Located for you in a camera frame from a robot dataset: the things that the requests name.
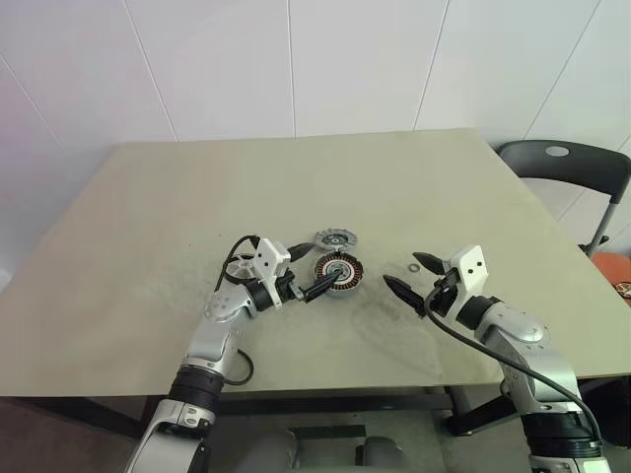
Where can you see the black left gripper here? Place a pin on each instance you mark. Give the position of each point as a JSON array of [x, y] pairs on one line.
[[288, 291]]

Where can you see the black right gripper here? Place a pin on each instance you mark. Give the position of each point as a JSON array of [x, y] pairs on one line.
[[441, 294]]

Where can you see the silver motor housing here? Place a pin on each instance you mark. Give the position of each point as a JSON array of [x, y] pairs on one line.
[[346, 266]]

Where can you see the silver round cover plate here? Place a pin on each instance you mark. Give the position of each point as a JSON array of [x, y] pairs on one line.
[[241, 270]]

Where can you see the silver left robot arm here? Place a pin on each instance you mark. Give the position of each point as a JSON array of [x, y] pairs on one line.
[[212, 345]]

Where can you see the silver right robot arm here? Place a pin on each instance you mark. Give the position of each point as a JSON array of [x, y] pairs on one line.
[[517, 335]]

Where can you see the silver motor bell cap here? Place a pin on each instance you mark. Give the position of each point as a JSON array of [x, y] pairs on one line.
[[334, 241]]

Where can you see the grey rounded shape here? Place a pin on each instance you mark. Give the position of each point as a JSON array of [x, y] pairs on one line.
[[382, 455]]

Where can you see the black folding chair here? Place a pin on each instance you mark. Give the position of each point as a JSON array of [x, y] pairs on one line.
[[567, 167]]

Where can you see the orange round seat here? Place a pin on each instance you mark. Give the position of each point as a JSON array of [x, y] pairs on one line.
[[611, 271]]

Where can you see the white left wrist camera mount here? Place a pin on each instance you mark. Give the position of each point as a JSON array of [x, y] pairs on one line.
[[271, 258]]

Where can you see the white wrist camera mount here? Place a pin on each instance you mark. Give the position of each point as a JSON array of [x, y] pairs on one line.
[[271, 258], [470, 268]]

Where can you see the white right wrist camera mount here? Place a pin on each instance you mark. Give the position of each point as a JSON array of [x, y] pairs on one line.
[[470, 268]]

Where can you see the black table frame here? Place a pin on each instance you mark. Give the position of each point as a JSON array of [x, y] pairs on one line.
[[345, 401]]

